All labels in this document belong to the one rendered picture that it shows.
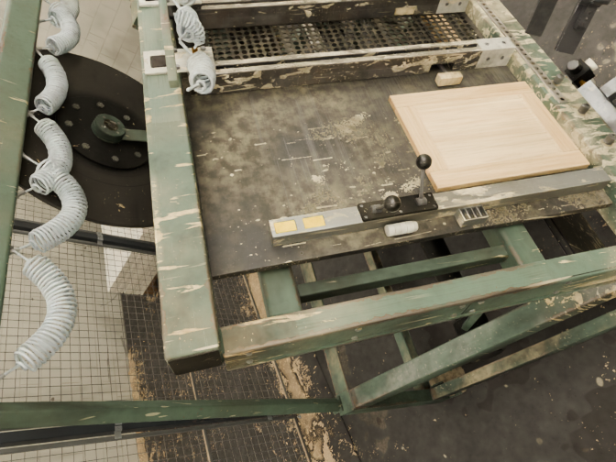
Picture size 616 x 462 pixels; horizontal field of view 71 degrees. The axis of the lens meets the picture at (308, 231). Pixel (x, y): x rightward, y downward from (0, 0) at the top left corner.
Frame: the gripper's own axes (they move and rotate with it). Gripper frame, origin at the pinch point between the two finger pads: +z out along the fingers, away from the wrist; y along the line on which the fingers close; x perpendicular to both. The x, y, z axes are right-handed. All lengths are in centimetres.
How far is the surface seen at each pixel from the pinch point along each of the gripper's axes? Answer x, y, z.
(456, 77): 7, -63, 24
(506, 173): 19, -28, 38
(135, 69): -283, -525, 203
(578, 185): 37, -25, 36
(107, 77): -119, -89, 57
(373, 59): -21, -60, 23
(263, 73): -53, -49, 31
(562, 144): 38, -42, 31
